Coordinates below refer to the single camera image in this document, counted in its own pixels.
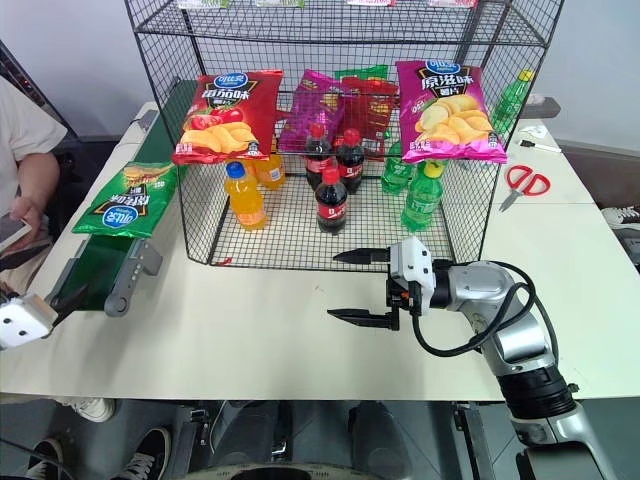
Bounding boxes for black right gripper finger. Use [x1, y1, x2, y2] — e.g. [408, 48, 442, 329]
[326, 308, 402, 332]
[333, 247, 393, 267]

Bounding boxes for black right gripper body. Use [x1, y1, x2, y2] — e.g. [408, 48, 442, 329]
[384, 263, 421, 316]

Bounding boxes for white smartphone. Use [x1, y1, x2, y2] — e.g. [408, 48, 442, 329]
[0, 216, 34, 252]

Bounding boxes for green conveyor belt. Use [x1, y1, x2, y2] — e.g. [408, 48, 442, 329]
[47, 78, 202, 319]

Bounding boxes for person's hand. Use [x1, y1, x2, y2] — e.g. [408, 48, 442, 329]
[9, 195, 48, 234]

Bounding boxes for cola bottle red cap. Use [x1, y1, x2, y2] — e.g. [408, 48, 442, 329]
[314, 166, 349, 236]
[335, 128, 367, 196]
[303, 123, 338, 192]

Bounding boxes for green soda bottle yellow cap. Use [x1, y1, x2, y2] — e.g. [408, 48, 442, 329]
[380, 141, 419, 196]
[489, 69, 537, 137]
[401, 160, 446, 233]

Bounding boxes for green potato chips bag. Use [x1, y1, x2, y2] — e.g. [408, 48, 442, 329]
[71, 160, 180, 239]

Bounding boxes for orange soda bottle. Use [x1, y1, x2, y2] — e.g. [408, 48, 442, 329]
[248, 152, 287, 192]
[223, 160, 268, 233]

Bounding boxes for black sneaker white sole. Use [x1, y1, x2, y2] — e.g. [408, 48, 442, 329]
[26, 436, 67, 480]
[106, 425, 173, 480]

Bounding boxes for small red chips bag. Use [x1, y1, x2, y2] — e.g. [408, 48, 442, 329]
[341, 75, 400, 157]

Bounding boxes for small purple chips bag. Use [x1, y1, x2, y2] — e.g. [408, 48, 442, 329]
[277, 68, 351, 154]

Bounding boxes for large magenta potato chips bag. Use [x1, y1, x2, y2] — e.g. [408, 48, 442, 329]
[395, 58, 509, 165]

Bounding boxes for person in white shirt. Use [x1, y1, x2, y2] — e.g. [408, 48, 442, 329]
[0, 77, 69, 167]

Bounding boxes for small green chips bag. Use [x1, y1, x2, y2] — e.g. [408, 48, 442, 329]
[335, 64, 390, 84]

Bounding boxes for large red potato chips bag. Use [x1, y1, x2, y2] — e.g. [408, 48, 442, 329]
[171, 69, 285, 167]

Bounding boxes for grey box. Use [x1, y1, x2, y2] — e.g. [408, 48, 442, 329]
[524, 95, 562, 120]

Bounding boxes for black and white shoe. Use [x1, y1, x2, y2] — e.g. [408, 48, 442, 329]
[601, 204, 640, 230]

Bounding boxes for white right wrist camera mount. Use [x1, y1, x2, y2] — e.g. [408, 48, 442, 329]
[388, 238, 436, 315]

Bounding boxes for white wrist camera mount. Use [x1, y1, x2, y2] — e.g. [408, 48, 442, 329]
[0, 293, 58, 352]
[388, 238, 436, 315]

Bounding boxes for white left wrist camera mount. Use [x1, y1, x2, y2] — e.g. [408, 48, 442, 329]
[0, 293, 58, 352]

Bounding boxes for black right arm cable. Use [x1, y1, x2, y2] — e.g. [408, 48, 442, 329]
[409, 258, 562, 374]

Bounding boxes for red handled scissors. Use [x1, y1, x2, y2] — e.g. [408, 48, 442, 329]
[498, 164, 552, 212]

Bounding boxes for black wire mesh rack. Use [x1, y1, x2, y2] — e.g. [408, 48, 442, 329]
[122, 0, 566, 272]

